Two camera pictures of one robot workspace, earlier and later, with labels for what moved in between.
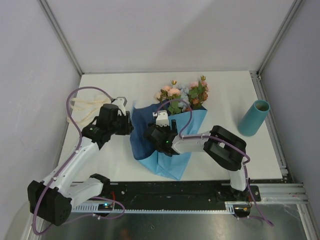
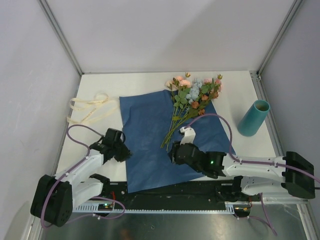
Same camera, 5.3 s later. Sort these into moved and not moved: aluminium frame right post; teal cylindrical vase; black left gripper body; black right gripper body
Moved: black right gripper body; black left gripper body
Not moved: aluminium frame right post; teal cylindrical vase
